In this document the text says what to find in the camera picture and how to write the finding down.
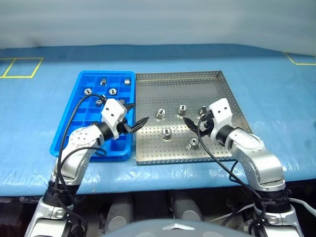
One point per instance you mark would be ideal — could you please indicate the grey robot torso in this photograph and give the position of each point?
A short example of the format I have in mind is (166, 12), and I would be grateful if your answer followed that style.
(163, 229)

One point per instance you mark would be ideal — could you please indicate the blue plastic compartment tray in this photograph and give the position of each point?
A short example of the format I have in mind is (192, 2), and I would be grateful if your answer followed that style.
(118, 148)

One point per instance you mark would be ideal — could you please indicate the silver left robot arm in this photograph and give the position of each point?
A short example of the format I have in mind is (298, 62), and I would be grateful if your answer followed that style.
(81, 138)

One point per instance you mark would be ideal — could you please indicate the perforated metal tray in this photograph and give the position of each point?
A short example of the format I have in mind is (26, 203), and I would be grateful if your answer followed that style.
(172, 93)

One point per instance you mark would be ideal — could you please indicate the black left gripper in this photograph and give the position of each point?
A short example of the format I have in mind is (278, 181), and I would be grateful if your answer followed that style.
(123, 127)

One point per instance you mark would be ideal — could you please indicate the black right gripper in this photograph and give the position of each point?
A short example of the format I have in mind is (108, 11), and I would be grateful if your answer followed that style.
(206, 129)

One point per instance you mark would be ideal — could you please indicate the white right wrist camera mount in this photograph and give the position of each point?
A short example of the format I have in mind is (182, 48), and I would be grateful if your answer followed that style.
(222, 111)

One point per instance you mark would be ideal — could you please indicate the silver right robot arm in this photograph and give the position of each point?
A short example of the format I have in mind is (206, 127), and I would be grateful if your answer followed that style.
(249, 145)

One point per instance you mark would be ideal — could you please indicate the yellow tape outline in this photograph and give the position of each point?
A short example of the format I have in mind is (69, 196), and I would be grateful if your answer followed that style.
(17, 77)

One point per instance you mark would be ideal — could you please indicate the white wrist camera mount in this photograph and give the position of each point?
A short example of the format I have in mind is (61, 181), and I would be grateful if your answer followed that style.
(222, 111)
(112, 111)

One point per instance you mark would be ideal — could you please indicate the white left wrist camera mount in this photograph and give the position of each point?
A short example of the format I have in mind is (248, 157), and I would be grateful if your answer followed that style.
(112, 111)

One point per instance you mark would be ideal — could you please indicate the dark grey rounded shape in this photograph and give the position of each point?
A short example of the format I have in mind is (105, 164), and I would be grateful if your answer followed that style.
(186, 209)
(118, 212)

